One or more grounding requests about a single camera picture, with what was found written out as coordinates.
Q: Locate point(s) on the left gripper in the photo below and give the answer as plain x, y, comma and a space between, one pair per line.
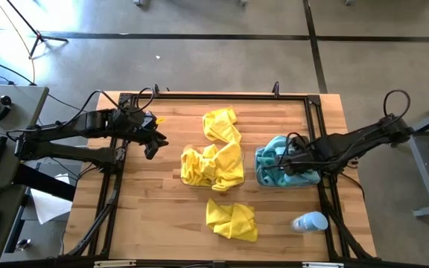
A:
138, 123

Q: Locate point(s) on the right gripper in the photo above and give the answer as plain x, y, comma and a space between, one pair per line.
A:
298, 158

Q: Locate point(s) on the yellow microfiber towel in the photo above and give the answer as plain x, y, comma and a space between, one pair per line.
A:
209, 165
192, 167
233, 219
231, 164
220, 124

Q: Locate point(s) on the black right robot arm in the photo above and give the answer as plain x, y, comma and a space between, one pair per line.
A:
367, 139

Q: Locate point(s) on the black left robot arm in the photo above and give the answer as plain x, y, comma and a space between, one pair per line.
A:
65, 126

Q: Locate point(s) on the small yellow tag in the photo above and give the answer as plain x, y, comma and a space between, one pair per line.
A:
160, 120

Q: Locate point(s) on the clear plastic basket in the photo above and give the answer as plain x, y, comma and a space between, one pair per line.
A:
257, 182
181, 182

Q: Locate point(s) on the white label strip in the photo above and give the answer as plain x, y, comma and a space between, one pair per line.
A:
114, 263
322, 265

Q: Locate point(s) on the white paper sheet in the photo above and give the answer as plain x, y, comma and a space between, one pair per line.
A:
48, 204

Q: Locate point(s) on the grey office desk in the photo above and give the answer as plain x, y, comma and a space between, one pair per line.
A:
17, 111

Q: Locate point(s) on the black tripod stand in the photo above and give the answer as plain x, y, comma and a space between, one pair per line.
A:
37, 36

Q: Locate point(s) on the small silver object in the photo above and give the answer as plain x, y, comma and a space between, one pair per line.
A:
22, 244

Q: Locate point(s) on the black frame clip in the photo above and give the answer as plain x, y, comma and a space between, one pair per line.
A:
276, 88
156, 90

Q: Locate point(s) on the grey metal table frame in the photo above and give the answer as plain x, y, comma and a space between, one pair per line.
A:
423, 171

